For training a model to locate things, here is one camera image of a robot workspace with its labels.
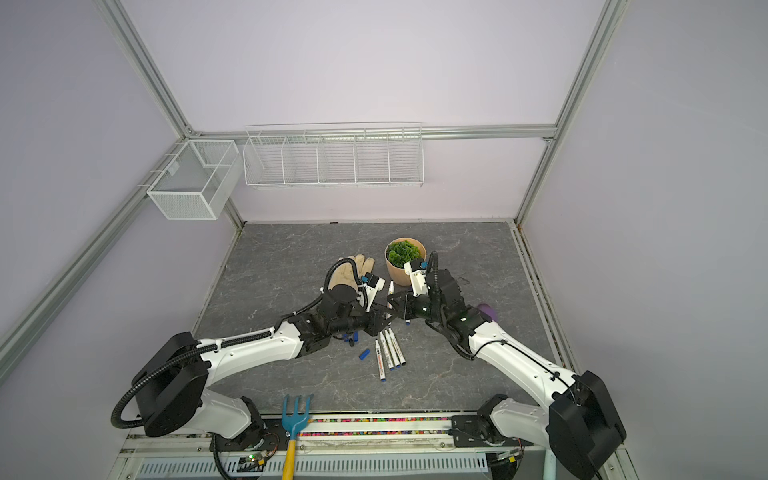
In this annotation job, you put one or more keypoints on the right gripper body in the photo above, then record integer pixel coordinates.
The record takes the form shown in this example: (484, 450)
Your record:
(419, 308)

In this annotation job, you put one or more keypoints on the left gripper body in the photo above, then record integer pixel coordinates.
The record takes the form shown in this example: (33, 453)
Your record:
(371, 320)

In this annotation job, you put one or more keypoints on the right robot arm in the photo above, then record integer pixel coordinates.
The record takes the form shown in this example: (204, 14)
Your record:
(573, 415)

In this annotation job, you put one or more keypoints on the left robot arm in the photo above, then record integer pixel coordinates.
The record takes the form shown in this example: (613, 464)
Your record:
(172, 391)

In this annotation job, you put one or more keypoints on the cream fabric glove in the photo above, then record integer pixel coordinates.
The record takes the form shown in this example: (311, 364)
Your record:
(348, 271)

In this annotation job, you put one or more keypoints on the tan pot green plant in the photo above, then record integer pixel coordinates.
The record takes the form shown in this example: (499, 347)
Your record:
(400, 252)

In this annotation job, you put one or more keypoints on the purple object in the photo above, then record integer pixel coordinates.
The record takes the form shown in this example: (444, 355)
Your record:
(488, 311)

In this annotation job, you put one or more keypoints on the light blue garden trowel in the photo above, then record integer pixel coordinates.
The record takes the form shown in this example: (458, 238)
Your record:
(549, 471)

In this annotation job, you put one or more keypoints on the white mesh box basket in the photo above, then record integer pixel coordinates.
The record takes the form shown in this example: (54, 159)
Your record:
(198, 180)

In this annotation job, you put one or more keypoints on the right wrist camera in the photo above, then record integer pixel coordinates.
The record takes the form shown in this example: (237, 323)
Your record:
(416, 272)

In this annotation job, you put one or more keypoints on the blue garden fork yellow handle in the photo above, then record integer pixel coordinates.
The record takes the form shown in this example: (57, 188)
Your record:
(293, 423)

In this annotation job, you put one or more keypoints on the white wire wall basket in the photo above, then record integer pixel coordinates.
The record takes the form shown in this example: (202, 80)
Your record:
(334, 154)

